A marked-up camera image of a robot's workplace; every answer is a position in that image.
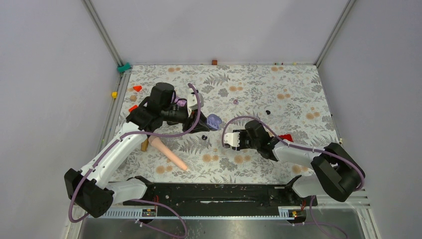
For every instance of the red triangle block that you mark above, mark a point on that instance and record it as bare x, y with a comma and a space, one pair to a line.
137, 88

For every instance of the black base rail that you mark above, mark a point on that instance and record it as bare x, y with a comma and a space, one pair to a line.
208, 200

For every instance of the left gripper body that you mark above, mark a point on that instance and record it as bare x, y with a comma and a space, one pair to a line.
186, 113

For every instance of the purple glitter microphone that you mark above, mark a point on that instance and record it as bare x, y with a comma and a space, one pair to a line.
180, 101

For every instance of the teal block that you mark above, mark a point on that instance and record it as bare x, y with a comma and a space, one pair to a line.
123, 68

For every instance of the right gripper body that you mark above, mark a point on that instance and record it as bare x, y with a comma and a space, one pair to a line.
243, 139

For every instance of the floral table mat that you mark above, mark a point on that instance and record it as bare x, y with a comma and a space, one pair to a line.
293, 94

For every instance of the pink microphone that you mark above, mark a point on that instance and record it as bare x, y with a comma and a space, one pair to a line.
159, 145

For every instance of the red flat block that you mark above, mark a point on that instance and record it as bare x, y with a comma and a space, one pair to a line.
133, 108

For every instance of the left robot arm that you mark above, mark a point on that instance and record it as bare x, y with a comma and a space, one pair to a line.
90, 187

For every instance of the gold microphone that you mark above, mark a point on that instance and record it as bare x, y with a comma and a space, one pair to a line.
144, 145

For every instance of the red toy block box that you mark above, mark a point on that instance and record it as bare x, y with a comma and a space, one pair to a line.
287, 137

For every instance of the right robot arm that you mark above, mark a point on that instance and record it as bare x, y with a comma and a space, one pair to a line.
336, 174

